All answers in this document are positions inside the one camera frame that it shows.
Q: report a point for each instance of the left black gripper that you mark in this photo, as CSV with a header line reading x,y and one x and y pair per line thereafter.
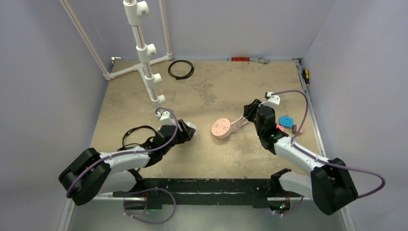
x,y
185,133

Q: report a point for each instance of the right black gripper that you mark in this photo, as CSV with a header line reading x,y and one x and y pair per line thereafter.
x,y
252,110

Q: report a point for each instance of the white cube socket adapter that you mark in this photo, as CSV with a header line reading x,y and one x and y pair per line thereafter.
x,y
191,125

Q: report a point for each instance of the coral pink square plug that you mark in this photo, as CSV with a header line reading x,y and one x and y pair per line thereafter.
x,y
280,127

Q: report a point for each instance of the blue plug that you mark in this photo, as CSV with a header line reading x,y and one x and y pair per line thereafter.
x,y
286,121

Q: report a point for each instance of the small pink brown plug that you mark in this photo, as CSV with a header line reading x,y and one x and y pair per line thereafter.
x,y
297,129

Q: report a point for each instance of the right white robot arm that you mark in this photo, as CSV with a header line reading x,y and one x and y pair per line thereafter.
x,y
327,182

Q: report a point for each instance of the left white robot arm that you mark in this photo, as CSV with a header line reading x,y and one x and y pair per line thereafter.
x,y
93,173

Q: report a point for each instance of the pink round puck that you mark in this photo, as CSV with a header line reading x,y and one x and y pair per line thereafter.
x,y
221,128

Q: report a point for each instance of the red adjustable wrench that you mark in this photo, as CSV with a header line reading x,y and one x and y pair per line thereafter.
x,y
259,59

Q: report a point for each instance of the yellow black screwdriver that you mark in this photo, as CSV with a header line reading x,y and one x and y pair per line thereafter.
x,y
305,76

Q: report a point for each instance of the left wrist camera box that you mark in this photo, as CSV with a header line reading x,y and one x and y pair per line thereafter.
x,y
166,116

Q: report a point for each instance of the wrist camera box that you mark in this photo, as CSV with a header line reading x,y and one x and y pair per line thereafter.
x,y
166,116
272,100

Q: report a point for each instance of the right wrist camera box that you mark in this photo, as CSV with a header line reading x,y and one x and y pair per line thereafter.
x,y
272,100

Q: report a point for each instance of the aluminium frame rail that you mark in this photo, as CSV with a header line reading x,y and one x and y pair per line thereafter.
x,y
314,127

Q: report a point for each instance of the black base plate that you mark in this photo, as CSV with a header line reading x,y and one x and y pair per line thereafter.
x,y
158,192

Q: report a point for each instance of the white PVC pipe frame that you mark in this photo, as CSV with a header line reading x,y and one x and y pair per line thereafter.
x,y
135,11

